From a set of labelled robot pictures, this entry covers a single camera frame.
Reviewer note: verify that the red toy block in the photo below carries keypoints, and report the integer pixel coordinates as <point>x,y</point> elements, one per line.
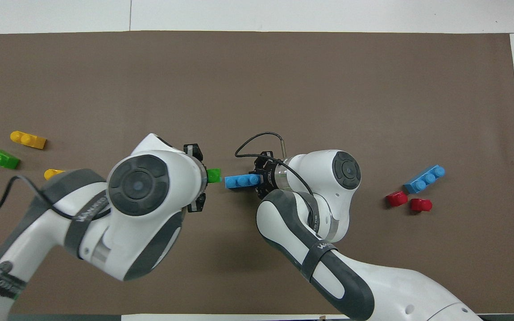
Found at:
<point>397,199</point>
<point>421,205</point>

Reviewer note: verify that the brown table mat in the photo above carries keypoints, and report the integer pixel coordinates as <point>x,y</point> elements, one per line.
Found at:
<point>257,80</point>

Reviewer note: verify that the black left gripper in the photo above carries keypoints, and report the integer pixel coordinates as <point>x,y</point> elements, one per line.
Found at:
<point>193,152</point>

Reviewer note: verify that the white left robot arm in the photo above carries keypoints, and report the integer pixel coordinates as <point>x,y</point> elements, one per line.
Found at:
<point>136,209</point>

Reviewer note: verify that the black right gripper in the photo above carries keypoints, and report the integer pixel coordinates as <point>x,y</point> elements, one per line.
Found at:
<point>263,162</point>

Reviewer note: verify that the blue long toy block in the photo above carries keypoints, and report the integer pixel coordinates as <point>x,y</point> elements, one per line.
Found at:
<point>424,180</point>

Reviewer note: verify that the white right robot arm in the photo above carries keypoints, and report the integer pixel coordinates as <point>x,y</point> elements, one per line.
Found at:
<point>328,232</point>

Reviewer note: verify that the yellow long toy block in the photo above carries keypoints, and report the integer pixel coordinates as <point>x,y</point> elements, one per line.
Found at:
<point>28,140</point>

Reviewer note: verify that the green short toy block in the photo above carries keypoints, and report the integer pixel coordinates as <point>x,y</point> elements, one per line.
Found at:
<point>214,175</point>

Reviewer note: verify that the yellow two-stud toy block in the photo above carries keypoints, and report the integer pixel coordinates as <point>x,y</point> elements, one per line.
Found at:
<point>53,173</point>

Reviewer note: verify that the green long toy block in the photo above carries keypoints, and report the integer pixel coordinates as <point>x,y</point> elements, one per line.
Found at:
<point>0,158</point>

